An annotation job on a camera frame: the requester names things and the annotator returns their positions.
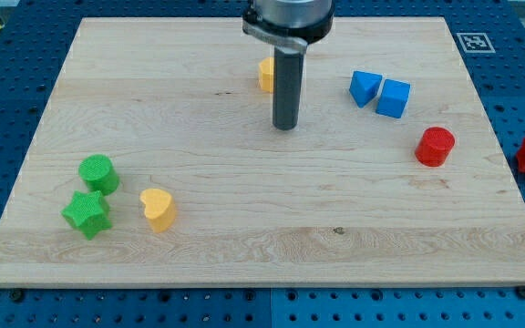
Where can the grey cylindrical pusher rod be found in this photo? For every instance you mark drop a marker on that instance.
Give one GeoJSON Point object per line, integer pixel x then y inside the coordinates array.
{"type": "Point", "coordinates": [287, 84]}

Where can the red cylinder block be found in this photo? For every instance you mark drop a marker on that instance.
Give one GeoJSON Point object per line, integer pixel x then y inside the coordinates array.
{"type": "Point", "coordinates": [434, 146]}

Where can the blue cube block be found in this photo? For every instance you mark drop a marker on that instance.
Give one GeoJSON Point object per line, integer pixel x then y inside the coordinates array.
{"type": "Point", "coordinates": [393, 98]}

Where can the green star block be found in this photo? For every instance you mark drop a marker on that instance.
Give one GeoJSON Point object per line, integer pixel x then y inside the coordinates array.
{"type": "Point", "coordinates": [88, 213]}

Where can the green cylinder block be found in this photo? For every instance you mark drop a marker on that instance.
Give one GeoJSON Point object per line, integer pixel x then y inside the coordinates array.
{"type": "Point", "coordinates": [98, 174]}

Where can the white fiducial marker tag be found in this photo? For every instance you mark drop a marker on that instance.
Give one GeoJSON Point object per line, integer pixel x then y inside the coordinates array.
{"type": "Point", "coordinates": [475, 43]}

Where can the yellow heart block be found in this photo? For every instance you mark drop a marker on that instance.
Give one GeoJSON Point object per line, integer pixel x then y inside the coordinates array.
{"type": "Point", "coordinates": [159, 209]}

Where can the blue triangle block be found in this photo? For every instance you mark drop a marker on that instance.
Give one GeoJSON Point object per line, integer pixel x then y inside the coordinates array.
{"type": "Point", "coordinates": [364, 86]}

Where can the wooden board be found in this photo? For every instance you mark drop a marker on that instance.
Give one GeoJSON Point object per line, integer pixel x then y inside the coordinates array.
{"type": "Point", "coordinates": [339, 201]}

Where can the yellow hexagon block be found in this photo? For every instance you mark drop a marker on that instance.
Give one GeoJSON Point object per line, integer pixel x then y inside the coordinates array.
{"type": "Point", "coordinates": [266, 74]}

